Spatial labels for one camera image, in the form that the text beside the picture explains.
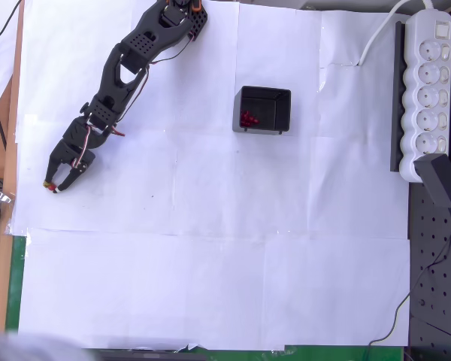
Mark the dark flat device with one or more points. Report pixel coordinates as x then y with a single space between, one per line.
150 356

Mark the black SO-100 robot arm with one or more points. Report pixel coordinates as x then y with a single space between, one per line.
143 41

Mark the green cutting mat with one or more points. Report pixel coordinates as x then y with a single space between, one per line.
15 282

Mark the black perforated pegboard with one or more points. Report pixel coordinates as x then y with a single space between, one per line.
439 286

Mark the white paper table cover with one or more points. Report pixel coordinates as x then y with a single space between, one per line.
225 244

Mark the white power strip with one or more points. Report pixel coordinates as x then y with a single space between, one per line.
428 94

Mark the metal wing nut clamp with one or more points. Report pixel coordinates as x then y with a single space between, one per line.
2 196

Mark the black power adapter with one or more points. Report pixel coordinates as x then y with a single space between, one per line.
437 180

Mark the black square bin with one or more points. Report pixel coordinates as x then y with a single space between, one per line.
282 111

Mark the blurred grey object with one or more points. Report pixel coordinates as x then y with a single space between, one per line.
22 346

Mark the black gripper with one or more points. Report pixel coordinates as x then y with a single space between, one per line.
65 155

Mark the black tray under strip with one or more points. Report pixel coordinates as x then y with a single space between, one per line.
397 94

